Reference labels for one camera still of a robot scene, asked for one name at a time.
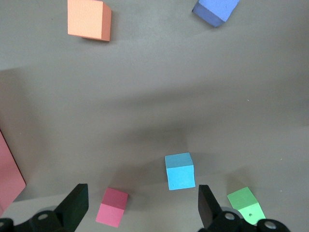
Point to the orange foam cube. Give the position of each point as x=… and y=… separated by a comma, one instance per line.
x=84, y=19

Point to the light blue foam cube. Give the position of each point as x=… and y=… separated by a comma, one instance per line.
x=179, y=176

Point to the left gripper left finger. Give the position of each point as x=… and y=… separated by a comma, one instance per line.
x=72, y=210

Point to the red foam cube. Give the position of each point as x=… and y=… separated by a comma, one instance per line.
x=112, y=210

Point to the large table cover sheet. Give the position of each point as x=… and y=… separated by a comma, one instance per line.
x=154, y=96

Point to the purple foam cube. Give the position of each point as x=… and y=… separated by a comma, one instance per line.
x=217, y=9

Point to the green foam cube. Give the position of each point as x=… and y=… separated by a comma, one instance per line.
x=243, y=203

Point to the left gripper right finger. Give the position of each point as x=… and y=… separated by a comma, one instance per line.
x=207, y=210

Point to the pink plastic bin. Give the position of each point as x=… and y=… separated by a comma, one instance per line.
x=9, y=174

